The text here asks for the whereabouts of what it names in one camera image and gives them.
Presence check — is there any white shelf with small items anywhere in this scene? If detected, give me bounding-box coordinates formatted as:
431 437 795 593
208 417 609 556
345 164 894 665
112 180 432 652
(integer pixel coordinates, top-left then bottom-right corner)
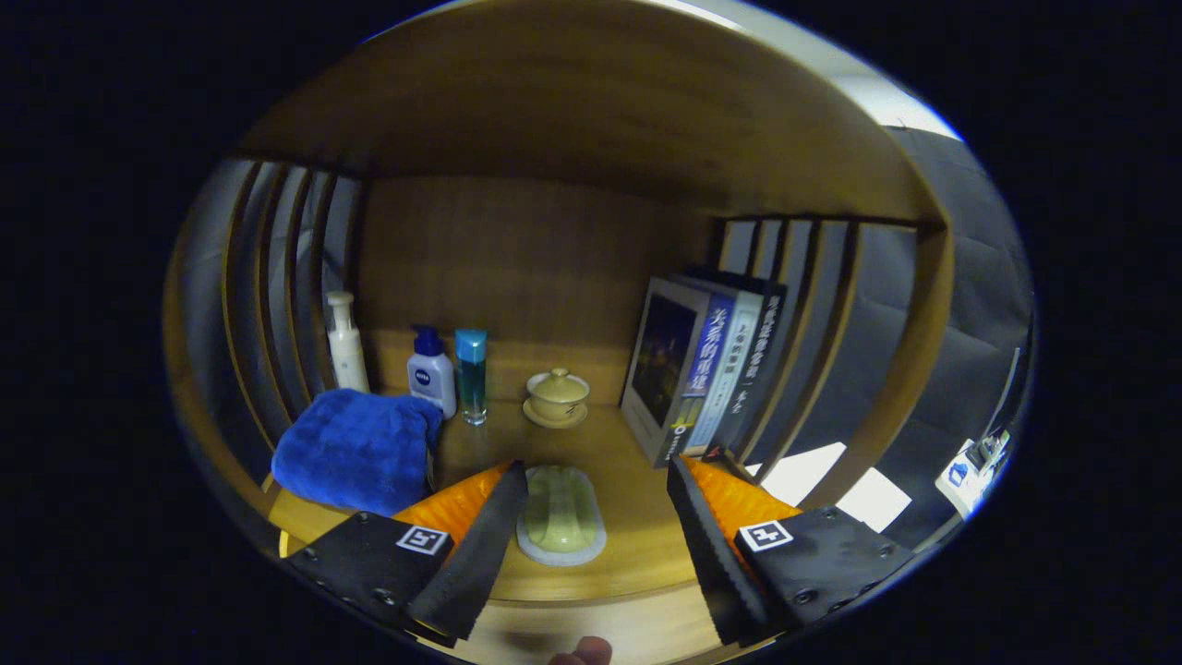
935 429 1012 518

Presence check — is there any beige lidded teacup with saucer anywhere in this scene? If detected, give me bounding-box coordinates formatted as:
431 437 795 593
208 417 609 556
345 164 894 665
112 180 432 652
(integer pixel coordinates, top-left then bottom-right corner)
523 368 591 429

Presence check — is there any book with pale blue spine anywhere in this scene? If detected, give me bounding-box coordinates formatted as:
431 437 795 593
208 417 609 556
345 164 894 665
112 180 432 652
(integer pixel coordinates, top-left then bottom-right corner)
683 271 767 458

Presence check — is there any white pump bottle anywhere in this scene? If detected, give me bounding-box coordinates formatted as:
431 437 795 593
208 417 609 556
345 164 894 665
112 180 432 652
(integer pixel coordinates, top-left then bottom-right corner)
325 291 370 395

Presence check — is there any wooden cabinet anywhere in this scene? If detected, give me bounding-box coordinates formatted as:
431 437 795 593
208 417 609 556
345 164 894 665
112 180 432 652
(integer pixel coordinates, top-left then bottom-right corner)
162 0 957 574

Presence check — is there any black backdrop cloth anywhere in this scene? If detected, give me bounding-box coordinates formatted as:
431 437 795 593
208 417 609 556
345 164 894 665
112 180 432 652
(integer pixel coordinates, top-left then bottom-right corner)
175 125 1035 555

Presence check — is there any green scrub brush white pad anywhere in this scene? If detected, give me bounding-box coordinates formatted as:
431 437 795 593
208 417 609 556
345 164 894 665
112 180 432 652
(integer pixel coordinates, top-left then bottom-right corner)
515 465 608 567

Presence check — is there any white bottle with blue cap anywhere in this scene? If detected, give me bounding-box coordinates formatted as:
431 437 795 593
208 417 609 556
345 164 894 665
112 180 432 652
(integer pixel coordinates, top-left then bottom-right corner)
406 324 458 419

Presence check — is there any blue towel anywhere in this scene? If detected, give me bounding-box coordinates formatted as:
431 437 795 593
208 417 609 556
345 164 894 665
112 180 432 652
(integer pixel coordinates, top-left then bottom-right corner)
271 388 446 518

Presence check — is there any clear teal bottle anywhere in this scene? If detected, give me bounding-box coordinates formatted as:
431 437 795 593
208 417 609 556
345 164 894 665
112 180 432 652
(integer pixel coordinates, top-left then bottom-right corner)
453 329 488 427

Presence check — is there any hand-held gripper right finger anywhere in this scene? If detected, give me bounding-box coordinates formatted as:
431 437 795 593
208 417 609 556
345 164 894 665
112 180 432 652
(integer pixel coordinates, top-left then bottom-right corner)
667 454 915 649

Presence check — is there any book with black spine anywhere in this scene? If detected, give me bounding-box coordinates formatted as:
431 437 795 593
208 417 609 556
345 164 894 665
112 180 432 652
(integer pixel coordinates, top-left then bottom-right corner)
711 268 788 458

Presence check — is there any wooden countertop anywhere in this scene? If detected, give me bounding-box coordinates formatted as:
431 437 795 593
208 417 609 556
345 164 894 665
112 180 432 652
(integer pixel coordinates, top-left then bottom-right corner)
268 393 740 606

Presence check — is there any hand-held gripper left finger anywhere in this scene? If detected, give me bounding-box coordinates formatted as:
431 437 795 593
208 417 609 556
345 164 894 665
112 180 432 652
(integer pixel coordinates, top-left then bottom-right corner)
282 460 529 647

